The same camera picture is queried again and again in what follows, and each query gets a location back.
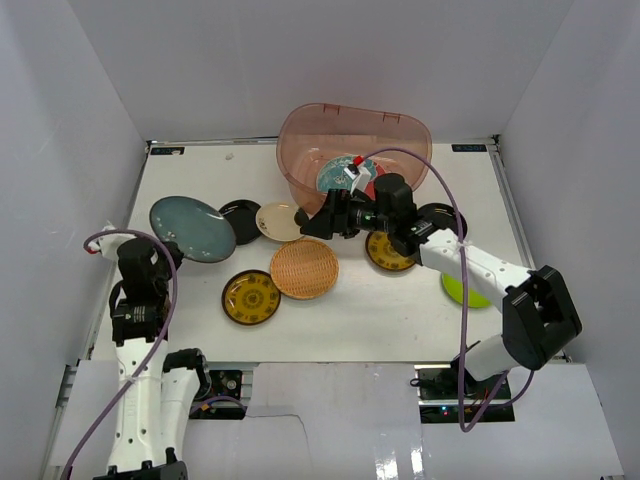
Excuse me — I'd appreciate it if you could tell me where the black plate right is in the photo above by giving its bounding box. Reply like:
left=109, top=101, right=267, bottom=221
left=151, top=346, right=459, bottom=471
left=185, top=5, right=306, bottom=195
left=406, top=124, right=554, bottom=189
left=415, top=203, right=459, bottom=235

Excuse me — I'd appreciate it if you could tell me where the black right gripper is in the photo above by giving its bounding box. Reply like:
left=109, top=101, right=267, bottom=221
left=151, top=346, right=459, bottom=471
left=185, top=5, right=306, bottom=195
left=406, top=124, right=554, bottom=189
left=300, top=189, right=395, bottom=241

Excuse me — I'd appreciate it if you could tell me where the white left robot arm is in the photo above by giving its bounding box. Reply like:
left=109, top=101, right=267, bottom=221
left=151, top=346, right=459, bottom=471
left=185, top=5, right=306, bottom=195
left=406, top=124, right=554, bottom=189
left=106, top=238, right=212, bottom=479

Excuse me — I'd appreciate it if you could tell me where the lime green plate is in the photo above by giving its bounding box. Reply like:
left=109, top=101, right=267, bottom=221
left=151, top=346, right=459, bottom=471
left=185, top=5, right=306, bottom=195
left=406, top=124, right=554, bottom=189
left=441, top=273, right=491, bottom=309

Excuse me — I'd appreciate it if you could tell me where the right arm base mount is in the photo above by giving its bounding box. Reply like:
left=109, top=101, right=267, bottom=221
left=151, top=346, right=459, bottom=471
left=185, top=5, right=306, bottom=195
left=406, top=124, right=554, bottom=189
left=409, top=365, right=516, bottom=425

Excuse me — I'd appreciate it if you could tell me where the woven bamboo tray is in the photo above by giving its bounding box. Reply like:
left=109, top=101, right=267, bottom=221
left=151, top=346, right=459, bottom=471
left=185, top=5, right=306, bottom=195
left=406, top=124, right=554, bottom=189
left=270, top=238, right=340, bottom=300

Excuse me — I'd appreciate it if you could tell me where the cream plate with black spot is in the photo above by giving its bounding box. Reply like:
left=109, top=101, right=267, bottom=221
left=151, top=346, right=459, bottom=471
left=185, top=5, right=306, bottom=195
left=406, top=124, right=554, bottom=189
left=255, top=202, right=303, bottom=243

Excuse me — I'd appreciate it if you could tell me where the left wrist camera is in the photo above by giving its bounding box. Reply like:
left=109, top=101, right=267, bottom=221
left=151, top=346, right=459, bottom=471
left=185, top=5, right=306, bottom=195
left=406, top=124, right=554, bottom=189
left=86, top=233, right=132, bottom=262

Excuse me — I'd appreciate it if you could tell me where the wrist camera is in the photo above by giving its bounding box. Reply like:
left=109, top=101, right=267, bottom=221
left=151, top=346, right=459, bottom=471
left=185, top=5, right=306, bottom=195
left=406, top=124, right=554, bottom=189
left=343, top=156, right=372, bottom=199
left=86, top=233, right=132, bottom=262

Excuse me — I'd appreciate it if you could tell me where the yellow patterned plate right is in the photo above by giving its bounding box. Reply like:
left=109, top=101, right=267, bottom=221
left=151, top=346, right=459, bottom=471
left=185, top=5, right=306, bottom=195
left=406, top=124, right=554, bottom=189
left=365, top=232, right=415, bottom=273

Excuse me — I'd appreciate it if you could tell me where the black plate left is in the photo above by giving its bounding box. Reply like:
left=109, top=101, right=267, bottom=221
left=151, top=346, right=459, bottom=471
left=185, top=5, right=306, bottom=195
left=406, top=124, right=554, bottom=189
left=219, top=199, right=262, bottom=246

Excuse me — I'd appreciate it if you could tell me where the blue-grey glazed plate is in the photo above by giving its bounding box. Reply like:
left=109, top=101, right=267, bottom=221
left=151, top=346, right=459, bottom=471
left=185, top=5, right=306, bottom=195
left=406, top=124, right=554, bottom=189
left=149, top=196, right=237, bottom=263

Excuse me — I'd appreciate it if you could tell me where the yellow patterned plate left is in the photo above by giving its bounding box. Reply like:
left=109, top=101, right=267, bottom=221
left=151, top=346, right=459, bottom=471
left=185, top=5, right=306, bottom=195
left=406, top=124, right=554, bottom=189
left=221, top=270, right=282, bottom=326

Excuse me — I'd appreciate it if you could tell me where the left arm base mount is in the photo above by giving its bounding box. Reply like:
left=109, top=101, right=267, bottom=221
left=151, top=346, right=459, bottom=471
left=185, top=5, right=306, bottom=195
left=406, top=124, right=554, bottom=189
left=189, top=369, right=247, bottom=421

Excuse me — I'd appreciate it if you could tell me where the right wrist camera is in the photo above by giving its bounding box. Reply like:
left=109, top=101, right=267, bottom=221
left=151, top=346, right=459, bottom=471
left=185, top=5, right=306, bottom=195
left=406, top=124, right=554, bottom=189
left=343, top=156, right=372, bottom=199

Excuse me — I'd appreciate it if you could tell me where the red and teal floral plate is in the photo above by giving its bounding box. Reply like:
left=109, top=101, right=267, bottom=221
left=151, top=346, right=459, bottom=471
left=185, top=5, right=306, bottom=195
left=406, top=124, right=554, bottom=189
left=316, top=155, right=387, bottom=198

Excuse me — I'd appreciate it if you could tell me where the pink translucent plastic bin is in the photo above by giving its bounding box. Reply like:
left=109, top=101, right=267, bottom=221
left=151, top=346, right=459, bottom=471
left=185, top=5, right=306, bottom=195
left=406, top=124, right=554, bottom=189
left=276, top=103, right=433, bottom=215

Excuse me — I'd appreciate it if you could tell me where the yellow patterned plate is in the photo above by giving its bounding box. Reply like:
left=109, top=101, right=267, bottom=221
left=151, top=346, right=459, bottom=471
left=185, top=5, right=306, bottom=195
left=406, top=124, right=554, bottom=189
left=221, top=270, right=282, bottom=326
left=365, top=232, right=415, bottom=273

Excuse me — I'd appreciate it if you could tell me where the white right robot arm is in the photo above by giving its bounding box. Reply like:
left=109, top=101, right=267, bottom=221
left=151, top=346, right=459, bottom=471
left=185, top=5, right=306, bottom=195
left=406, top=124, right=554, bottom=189
left=295, top=174, right=583, bottom=399

